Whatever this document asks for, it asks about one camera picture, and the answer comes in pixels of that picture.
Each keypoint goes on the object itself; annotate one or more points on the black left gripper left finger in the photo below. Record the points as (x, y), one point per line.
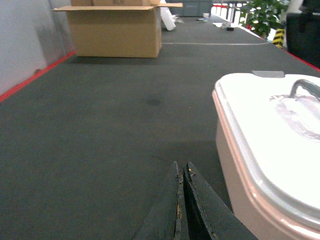
(164, 220)

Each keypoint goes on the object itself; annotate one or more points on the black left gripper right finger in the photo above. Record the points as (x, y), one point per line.
(208, 217)

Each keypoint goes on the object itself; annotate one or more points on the white lid grey handle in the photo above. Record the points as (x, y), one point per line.
(275, 122)

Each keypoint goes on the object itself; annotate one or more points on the pink plastic storage box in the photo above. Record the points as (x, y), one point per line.
(255, 211)

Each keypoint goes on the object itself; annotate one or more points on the brown cardboard box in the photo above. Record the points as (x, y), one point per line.
(116, 31)

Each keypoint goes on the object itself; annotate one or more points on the black felt table mat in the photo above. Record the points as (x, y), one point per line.
(85, 147)

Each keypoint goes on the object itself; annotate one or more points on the yellow black striped bollard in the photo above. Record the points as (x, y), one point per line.
(278, 39)

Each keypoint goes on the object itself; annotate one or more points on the green potted plant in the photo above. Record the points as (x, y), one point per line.
(262, 16)

